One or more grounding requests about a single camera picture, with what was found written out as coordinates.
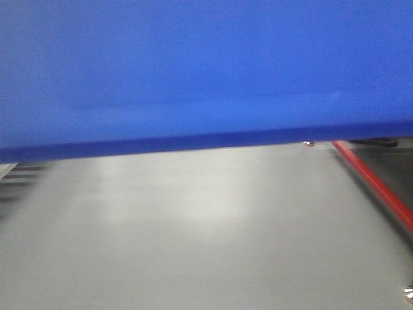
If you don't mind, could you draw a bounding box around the red floor tape line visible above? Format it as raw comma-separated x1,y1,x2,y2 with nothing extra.
332,141,412,233

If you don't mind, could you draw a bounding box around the light blue plastic bin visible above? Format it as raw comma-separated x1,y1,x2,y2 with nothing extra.
1,1,412,163

